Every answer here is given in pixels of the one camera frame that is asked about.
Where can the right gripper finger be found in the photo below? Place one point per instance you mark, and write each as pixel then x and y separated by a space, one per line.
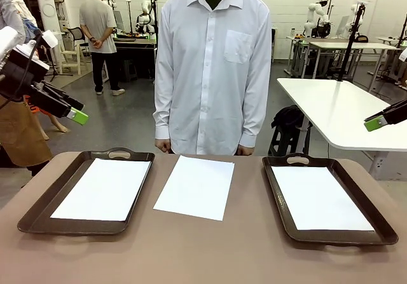
pixel 394 109
pixel 388 121

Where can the man in grey t-shirt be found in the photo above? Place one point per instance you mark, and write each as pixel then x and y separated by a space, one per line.
pixel 97 20

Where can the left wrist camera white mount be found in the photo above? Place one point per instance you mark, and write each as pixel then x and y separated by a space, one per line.
pixel 50 39

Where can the white A4 paper stack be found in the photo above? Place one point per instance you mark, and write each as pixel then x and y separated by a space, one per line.
pixel 195 188

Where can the black tripod pole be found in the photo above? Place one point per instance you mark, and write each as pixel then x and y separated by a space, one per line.
pixel 351 42

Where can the dark background workbench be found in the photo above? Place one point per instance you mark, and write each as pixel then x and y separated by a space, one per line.
pixel 136 45

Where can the small dark background stool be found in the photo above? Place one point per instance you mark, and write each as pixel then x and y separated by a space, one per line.
pixel 128 69

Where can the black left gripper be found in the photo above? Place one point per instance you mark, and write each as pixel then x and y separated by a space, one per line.
pixel 19 77

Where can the white A4 paper sheet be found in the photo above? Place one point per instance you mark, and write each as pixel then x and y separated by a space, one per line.
pixel 318 198
pixel 101 188

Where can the brown plastic serving tray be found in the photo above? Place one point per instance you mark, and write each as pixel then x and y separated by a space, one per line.
pixel 41 214
pixel 280 207

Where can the white background desk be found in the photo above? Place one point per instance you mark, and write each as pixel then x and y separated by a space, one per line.
pixel 334 45

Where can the person's right forearm white sleeve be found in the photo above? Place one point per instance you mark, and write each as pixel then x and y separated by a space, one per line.
pixel 162 119

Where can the black backpack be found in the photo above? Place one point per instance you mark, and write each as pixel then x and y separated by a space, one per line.
pixel 287 115

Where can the black office chair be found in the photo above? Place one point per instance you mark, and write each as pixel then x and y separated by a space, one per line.
pixel 73 34

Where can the white rounded side table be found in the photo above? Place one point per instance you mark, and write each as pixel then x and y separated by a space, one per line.
pixel 334 112

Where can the person's left hand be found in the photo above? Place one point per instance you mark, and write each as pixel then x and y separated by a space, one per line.
pixel 245 151

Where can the black floor stand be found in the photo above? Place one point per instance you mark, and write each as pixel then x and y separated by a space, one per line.
pixel 55 72

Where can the person's left forearm white sleeve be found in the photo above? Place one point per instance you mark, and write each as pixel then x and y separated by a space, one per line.
pixel 254 119

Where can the white standing air conditioner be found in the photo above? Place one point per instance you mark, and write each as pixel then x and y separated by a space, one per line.
pixel 47 4

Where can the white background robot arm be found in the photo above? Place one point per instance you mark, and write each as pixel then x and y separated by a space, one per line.
pixel 354 14
pixel 313 14

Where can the person in white dress shirt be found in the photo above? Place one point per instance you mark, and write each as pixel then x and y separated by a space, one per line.
pixel 213 74

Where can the person's right hand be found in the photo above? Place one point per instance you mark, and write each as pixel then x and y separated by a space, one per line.
pixel 162 145

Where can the white folding chair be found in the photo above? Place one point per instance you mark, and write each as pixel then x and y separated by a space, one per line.
pixel 71 58

